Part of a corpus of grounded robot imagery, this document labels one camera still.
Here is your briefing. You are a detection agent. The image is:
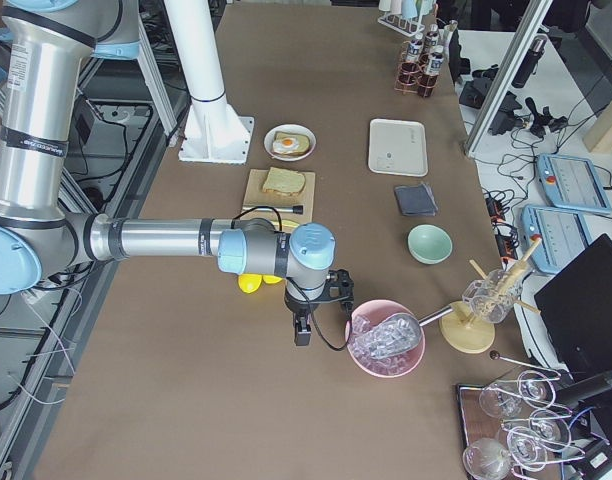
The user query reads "wooden mug tree stand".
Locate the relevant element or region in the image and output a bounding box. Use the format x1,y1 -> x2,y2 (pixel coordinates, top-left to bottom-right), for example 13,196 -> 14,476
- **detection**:
440,236 -> 542,354

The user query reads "bamboo cutting board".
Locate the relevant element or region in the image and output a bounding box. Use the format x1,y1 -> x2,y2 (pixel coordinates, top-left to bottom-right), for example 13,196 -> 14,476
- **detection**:
242,169 -> 316,224

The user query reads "black laptop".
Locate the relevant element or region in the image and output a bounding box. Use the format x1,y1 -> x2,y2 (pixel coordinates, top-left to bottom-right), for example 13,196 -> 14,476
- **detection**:
535,234 -> 612,375

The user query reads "black camera cable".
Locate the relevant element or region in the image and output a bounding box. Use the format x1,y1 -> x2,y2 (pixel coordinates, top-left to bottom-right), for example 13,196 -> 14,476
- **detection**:
305,299 -> 355,352

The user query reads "yellow plastic knife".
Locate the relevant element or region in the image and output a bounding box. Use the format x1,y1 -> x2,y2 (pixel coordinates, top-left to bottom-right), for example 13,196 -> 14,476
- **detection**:
282,220 -> 299,232

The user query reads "black thermos bottle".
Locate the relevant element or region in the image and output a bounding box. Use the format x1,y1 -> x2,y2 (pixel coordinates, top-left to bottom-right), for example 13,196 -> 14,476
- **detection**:
511,35 -> 548,88

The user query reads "yellow lemon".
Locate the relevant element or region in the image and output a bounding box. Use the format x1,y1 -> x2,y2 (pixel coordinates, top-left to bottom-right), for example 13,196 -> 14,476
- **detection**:
237,273 -> 263,294
262,275 -> 282,285

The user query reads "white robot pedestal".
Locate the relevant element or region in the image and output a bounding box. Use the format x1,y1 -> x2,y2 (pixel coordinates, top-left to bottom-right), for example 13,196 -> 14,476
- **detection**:
165,0 -> 254,165

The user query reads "clear glass mug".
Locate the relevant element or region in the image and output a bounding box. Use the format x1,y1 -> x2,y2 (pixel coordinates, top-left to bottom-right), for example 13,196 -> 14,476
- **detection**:
462,269 -> 522,324

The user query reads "cream rabbit tray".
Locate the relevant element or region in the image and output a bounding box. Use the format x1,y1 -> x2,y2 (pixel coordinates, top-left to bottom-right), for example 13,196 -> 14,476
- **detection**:
368,119 -> 428,177

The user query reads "white cup rack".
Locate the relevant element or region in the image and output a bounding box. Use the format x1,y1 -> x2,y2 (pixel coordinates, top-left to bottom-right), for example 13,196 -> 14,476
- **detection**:
377,0 -> 436,38

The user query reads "steel ice scoop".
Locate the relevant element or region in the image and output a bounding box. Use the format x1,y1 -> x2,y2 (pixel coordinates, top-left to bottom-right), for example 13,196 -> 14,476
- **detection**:
368,306 -> 453,360

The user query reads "plain bread slice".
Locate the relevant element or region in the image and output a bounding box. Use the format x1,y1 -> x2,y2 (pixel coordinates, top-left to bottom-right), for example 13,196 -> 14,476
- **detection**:
262,167 -> 306,196

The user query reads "copper wire bottle rack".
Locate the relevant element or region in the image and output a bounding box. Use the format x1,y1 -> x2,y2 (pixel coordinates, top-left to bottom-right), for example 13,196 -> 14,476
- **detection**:
394,41 -> 430,95

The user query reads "grey folded cloth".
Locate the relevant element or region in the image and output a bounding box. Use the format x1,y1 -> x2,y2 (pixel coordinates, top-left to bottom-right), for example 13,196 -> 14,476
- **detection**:
394,183 -> 438,216

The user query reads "blue teach pendant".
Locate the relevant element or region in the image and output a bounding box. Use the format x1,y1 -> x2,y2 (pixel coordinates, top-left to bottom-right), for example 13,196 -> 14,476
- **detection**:
536,154 -> 612,214
521,205 -> 592,275

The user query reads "tea bottle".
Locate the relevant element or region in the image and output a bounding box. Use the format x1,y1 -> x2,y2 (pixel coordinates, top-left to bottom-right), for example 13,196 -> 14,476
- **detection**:
423,24 -> 439,53
417,45 -> 444,98
402,33 -> 424,73

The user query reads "bread slice with fried egg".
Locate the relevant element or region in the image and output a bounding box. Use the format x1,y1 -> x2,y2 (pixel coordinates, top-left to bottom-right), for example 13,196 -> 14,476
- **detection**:
271,131 -> 311,157

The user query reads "aluminium frame post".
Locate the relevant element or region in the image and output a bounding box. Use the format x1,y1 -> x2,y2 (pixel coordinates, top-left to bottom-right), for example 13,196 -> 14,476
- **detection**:
464,0 -> 553,158

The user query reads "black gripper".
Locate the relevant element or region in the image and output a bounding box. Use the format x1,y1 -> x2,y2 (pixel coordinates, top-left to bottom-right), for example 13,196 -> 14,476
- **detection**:
284,289 -> 315,347

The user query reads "green ceramic bowl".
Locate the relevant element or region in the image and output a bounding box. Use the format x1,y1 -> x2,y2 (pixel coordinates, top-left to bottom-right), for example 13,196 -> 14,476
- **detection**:
407,224 -> 453,265

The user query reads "steel muddler black tip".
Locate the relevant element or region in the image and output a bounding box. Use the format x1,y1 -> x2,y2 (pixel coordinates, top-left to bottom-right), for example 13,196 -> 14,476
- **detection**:
242,205 -> 304,215

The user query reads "wine glass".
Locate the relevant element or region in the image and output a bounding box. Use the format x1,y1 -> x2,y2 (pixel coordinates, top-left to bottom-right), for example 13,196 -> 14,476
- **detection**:
479,380 -> 522,419
517,370 -> 556,408
462,438 -> 512,480
506,426 -> 548,472

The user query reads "pink bowl with ice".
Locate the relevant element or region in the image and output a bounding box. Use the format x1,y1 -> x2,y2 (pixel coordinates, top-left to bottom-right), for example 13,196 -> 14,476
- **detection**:
346,299 -> 425,378

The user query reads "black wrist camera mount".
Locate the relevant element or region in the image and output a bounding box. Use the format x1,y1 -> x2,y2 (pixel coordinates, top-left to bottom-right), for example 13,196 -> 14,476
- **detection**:
318,269 -> 354,310

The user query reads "white round plate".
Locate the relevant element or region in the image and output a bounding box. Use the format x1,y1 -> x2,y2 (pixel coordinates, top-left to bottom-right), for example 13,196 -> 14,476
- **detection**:
263,124 -> 316,162

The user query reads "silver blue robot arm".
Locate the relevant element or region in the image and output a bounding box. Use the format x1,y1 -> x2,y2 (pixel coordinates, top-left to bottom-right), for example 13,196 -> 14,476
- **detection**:
0,1 -> 345,346

